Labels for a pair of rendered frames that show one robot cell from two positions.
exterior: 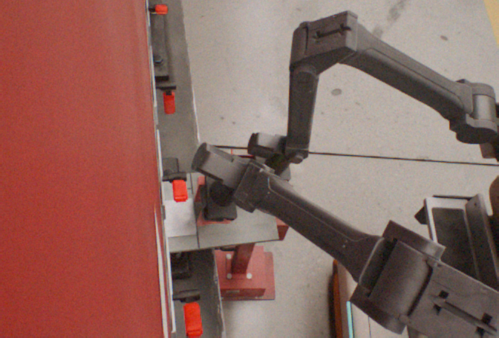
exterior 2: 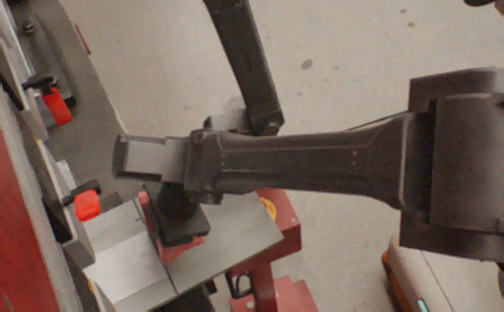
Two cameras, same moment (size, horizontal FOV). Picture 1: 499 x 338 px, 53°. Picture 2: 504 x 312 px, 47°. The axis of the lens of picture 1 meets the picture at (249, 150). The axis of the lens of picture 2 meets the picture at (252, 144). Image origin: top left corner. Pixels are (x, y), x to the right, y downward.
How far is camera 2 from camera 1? 0.26 m
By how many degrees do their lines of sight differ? 5
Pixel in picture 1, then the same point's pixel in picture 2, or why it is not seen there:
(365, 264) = (400, 168)
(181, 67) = (88, 82)
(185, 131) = not seen: hidden behind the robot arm
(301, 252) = (340, 266)
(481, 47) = not seen: outside the picture
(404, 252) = (457, 108)
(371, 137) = (368, 99)
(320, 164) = not seen: hidden behind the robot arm
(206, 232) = (179, 268)
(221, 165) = (151, 154)
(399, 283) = (472, 165)
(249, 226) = (237, 238)
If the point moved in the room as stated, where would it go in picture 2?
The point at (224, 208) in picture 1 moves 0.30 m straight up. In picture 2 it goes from (188, 221) to (129, 67)
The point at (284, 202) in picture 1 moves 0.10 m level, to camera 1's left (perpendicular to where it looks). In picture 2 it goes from (247, 156) to (141, 174)
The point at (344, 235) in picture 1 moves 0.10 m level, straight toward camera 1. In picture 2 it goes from (348, 146) to (310, 272)
